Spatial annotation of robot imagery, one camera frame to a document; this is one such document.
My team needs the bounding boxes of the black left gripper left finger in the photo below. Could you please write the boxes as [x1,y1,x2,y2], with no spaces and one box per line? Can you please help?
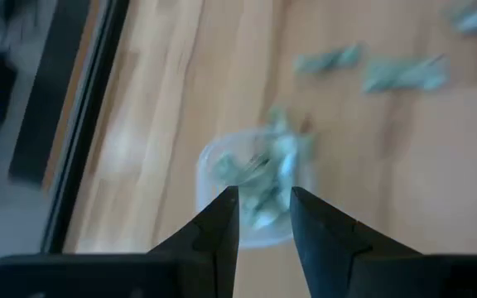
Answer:
[147,185,240,298]

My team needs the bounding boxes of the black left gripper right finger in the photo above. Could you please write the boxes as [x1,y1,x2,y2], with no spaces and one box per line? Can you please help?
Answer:
[290,185,424,298]

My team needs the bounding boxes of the clear plastic container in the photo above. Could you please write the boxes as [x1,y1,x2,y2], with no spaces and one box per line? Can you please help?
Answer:
[195,123,318,251]

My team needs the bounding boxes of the black aluminium table frame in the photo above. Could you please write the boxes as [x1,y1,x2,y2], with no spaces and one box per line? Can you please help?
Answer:
[41,0,131,254]

